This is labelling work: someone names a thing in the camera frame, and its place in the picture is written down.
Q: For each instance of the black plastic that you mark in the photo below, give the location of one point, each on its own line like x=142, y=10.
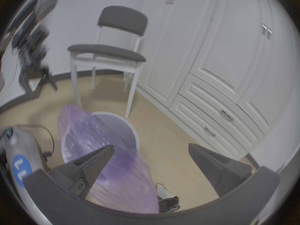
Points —
x=168, y=204

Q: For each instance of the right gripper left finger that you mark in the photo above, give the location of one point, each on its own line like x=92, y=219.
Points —
x=86, y=170

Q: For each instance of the white paper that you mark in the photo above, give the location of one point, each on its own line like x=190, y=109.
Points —
x=164, y=190

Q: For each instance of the grey and white chair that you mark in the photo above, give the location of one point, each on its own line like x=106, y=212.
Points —
x=105, y=51

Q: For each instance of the white wardrobe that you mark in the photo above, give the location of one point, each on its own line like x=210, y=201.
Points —
x=211, y=55

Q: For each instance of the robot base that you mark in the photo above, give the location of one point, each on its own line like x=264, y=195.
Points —
x=23, y=153

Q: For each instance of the purple plastic bag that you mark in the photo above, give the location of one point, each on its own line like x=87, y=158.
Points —
x=126, y=184

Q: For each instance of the white trash bin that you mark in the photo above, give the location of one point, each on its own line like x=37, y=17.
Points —
x=126, y=135

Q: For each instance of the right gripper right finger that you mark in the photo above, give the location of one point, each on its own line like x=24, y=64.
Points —
x=218, y=170

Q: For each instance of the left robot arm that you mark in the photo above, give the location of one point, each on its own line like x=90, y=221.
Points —
x=32, y=43

